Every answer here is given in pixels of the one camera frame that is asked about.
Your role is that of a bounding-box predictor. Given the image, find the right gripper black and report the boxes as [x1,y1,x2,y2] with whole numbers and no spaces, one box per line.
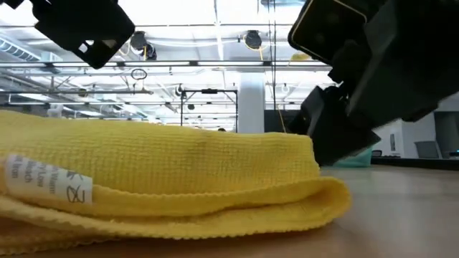
[288,0,459,166]

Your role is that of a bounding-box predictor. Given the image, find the yellow microfiber towel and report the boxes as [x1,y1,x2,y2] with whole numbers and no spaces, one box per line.
[0,109,352,256]

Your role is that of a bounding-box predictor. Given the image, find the teal plastic bin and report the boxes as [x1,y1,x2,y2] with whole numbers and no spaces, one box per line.
[333,148,374,168]

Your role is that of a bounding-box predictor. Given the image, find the black standing panel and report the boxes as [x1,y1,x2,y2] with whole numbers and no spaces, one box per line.
[264,109,304,133]

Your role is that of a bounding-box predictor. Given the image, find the long horizontal light bar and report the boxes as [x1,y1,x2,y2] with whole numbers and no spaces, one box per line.
[0,59,333,68]

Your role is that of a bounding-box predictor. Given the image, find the white robot figure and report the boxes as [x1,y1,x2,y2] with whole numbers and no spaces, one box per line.
[46,103,66,118]

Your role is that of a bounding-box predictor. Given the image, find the yellow cable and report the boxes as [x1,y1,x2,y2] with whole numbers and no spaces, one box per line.
[277,105,288,133]

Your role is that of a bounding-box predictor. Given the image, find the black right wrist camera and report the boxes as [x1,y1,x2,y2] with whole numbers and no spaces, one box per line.
[288,0,369,65]

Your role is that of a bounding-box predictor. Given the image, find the black ceiling cord reel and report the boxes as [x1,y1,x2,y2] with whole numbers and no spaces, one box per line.
[242,29,265,51]
[128,30,158,61]

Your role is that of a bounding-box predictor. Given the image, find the black metal frame stand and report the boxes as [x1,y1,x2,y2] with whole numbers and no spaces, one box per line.
[179,87,240,133]

